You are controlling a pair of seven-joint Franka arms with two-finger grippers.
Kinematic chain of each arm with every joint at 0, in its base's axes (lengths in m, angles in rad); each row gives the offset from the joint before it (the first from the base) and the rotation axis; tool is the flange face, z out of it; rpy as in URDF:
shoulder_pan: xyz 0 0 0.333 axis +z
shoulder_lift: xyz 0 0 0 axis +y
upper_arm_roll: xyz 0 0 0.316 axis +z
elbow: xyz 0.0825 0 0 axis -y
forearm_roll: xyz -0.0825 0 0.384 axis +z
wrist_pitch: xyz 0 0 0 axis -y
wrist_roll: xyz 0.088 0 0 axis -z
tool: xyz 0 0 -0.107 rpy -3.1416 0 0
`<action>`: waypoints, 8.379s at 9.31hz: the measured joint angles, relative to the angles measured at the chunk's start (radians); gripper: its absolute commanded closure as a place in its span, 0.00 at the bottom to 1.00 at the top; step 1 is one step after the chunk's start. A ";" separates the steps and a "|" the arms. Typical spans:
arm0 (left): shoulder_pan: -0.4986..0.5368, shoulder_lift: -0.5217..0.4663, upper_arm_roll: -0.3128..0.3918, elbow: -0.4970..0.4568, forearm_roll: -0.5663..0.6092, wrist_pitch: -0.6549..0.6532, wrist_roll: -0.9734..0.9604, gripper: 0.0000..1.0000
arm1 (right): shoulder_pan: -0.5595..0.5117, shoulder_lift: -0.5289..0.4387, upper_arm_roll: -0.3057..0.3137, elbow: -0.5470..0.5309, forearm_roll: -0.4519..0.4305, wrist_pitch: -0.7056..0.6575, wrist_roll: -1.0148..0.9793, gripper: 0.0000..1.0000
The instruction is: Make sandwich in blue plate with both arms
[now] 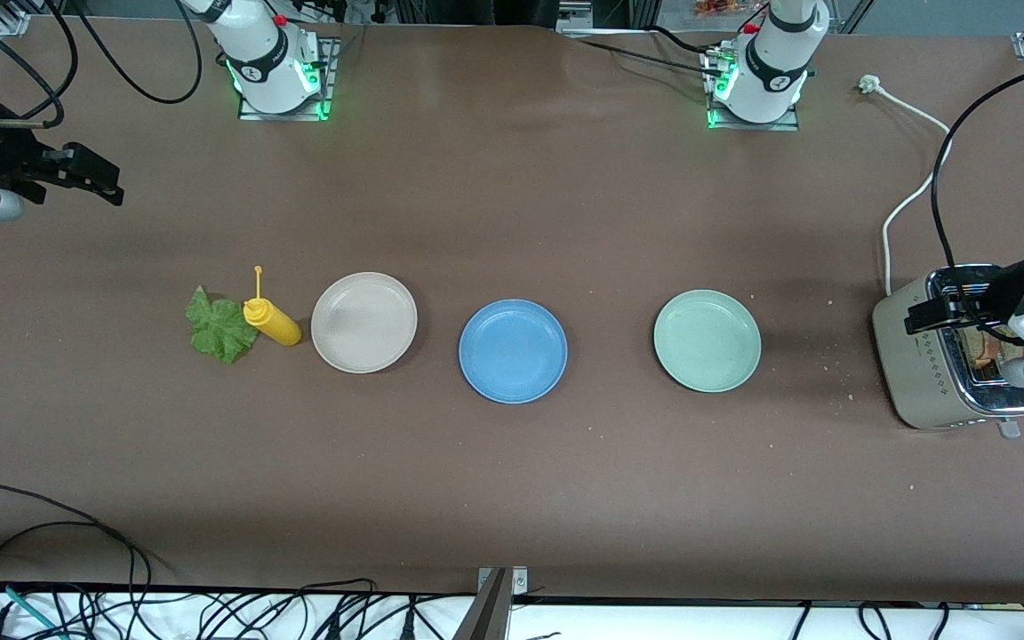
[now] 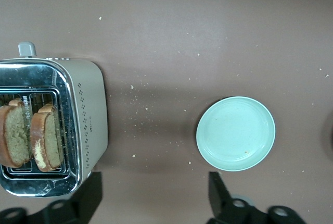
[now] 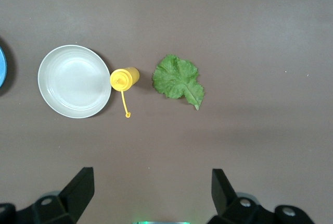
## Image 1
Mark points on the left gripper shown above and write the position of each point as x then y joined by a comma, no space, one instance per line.
995,291

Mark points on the toasted bread slice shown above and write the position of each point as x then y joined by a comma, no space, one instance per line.
988,351

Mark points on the green lettuce leaf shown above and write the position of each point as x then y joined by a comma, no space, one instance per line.
219,329

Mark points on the yellow mustard squeeze bottle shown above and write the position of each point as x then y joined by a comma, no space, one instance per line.
276,324

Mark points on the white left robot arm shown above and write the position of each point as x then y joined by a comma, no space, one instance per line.
770,62

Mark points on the pale green round plate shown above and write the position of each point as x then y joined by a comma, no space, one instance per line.
707,340

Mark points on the beige round plate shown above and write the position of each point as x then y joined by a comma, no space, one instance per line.
364,322

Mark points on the blue round plate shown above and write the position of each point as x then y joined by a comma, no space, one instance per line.
513,351

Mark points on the beige chrome two-slot toaster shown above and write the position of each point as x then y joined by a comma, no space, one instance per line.
921,373

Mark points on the orange snack packet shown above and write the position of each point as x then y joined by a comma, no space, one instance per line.
725,7

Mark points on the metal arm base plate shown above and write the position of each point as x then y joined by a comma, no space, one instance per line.
792,124
332,80

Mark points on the small metal table bracket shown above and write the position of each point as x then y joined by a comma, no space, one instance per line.
519,578

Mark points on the dark grey metal post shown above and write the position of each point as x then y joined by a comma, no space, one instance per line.
485,613

